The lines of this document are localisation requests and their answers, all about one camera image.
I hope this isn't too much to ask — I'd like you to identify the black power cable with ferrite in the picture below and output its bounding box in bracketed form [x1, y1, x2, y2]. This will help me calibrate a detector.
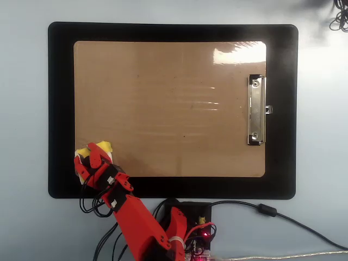
[210, 200, 348, 251]

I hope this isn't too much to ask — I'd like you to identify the black rectangular desk mat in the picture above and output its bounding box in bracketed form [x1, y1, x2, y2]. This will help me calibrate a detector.
[47, 21, 299, 200]

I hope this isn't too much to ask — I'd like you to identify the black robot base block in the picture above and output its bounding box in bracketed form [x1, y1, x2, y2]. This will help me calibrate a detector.
[160, 201, 213, 252]

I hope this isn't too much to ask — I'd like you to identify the silver metal clipboard clip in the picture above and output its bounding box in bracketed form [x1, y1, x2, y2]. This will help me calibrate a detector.
[246, 73, 274, 146]

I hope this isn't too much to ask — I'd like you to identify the black servo wire bundle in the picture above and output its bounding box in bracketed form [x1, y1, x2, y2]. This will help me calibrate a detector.
[79, 179, 169, 261]

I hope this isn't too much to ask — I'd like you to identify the brown clipboard board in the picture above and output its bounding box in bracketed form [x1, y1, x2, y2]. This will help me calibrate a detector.
[73, 40, 268, 178]

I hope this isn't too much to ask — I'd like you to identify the white cable strap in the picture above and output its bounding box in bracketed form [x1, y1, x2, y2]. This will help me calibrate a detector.
[169, 236, 187, 250]

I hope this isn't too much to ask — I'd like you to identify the silver braided usb cable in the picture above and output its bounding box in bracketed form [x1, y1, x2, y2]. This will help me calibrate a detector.
[214, 250, 348, 261]

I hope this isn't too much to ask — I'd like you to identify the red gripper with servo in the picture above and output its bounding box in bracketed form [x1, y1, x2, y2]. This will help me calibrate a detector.
[73, 142, 126, 191]

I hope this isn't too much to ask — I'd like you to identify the red thin wire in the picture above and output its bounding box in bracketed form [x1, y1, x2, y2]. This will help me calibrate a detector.
[184, 222, 218, 243]

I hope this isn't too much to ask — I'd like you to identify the yellow sponge with black knob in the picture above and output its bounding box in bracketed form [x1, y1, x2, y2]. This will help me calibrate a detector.
[73, 140, 114, 185]

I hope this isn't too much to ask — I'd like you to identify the black coiled cable bundle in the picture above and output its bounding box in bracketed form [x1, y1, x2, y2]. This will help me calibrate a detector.
[329, 0, 348, 32]

